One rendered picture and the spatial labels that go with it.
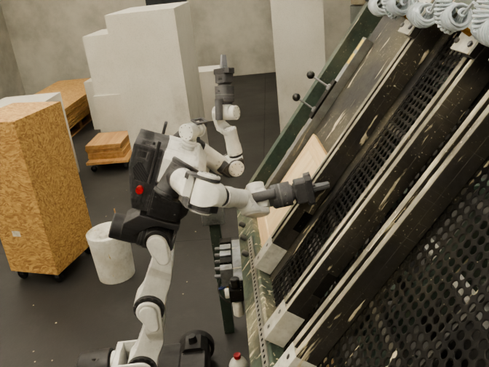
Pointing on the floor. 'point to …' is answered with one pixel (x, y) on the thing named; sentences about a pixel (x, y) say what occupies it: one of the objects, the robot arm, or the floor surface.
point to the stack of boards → (73, 102)
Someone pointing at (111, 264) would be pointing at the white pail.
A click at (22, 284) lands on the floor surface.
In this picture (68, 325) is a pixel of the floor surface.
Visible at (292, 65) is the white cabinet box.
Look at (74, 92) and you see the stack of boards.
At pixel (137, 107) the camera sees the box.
